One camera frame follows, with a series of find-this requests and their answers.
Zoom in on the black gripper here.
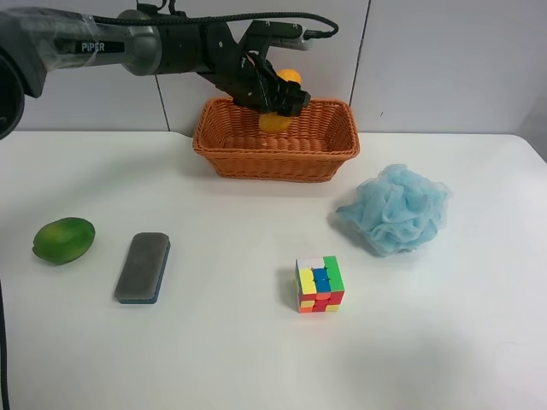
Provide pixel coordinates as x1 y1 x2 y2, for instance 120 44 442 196
156 23 310 116

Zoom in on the black braided cable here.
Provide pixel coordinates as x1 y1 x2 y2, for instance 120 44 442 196
91 0 340 40

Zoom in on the green mango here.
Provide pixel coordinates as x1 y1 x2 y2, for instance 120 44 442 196
32 217 96 265

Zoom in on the orange wicker basket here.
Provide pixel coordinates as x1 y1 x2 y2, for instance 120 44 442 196
193 97 360 183

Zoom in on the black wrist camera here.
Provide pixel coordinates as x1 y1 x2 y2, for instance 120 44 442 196
239 20 311 56

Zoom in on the grey blue whiteboard eraser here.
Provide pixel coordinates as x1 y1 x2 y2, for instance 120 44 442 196
114 232 170 304

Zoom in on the light blue bath loofah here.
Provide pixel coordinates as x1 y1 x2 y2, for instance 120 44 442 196
335 164 450 257

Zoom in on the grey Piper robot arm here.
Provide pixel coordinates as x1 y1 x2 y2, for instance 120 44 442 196
1 4 310 137

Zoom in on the yellow mango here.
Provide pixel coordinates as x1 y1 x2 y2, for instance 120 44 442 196
258 68 303 133

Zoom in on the colourful puzzle cube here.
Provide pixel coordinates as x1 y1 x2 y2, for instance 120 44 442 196
295 255 345 313

